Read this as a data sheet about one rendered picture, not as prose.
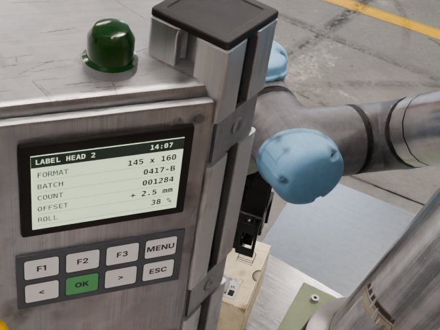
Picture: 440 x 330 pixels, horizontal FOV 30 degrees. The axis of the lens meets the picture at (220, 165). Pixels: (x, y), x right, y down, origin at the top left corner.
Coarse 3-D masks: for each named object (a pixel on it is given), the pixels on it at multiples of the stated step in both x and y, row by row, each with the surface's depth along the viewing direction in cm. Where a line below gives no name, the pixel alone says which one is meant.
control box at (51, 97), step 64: (0, 0) 42; (64, 0) 43; (128, 0) 43; (0, 64) 37; (64, 64) 38; (192, 64) 39; (0, 128) 35; (64, 128) 36; (128, 128) 38; (0, 192) 37; (192, 192) 42; (0, 256) 40; (0, 320) 43; (64, 320) 45; (128, 320) 47
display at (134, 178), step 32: (160, 128) 38; (192, 128) 39; (32, 160) 36; (64, 160) 37; (96, 160) 38; (128, 160) 38; (160, 160) 39; (32, 192) 38; (64, 192) 38; (96, 192) 39; (128, 192) 40; (160, 192) 40; (32, 224) 39; (64, 224) 40; (96, 224) 40
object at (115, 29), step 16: (96, 32) 37; (112, 32) 37; (128, 32) 37; (96, 48) 37; (112, 48) 37; (128, 48) 37; (96, 64) 37; (112, 64) 37; (128, 64) 38; (112, 80) 37
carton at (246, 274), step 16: (240, 256) 110; (256, 256) 110; (224, 272) 107; (240, 272) 107; (256, 272) 108; (240, 288) 105; (256, 288) 109; (224, 304) 103; (240, 304) 103; (224, 320) 105; (240, 320) 104
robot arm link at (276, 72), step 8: (272, 48) 87; (280, 48) 88; (272, 56) 86; (280, 56) 86; (272, 64) 85; (280, 64) 86; (272, 72) 85; (280, 72) 86; (272, 80) 86; (280, 80) 87; (288, 88) 87
